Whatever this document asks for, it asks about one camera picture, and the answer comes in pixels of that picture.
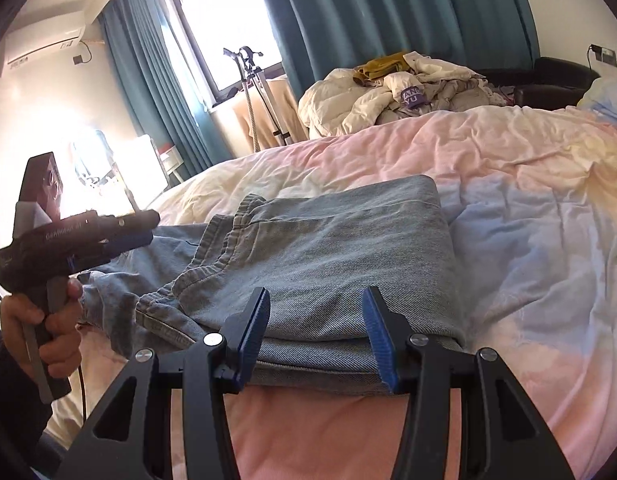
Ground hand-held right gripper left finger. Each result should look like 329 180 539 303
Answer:
56 287 272 480

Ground white crumpled duvet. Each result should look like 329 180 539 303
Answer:
297 52 494 140

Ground person's left hand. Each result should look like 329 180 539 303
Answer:
0 277 84 381

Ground black air conditioner plug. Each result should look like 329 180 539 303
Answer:
72 40 94 67

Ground white wall air conditioner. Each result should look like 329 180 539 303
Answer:
3 24 86 68

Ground wide teal curtain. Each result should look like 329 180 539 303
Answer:
251 0 541 101

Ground wall socket with plug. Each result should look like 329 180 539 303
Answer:
588 44 617 66

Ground black leather sofa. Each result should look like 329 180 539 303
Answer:
475 57 601 108

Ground pastel tie-dye bed blanket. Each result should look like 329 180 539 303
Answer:
46 105 617 480

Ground beige hanging garment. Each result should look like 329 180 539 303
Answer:
232 75 309 153

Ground pastel pillow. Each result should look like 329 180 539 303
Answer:
577 77 617 121

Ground garment steamer stand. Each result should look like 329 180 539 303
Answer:
223 46 289 153

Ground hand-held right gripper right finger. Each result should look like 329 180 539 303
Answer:
362 286 576 480

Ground narrow teal curtain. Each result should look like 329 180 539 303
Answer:
97 0 236 176

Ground mustard yellow cloth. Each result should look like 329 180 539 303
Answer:
352 51 411 86

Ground grey-blue denim pants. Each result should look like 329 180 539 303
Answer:
78 174 464 397

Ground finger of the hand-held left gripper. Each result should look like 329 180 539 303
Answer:
106 231 154 258
116 210 162 235

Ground white side table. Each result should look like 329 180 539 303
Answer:
158 142 189 183

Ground dark-framed window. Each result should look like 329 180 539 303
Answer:
161 0 284 106

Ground grey garment purple label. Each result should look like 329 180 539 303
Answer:
378 72 509 123

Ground black cable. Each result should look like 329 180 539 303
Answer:
78 367 89 423

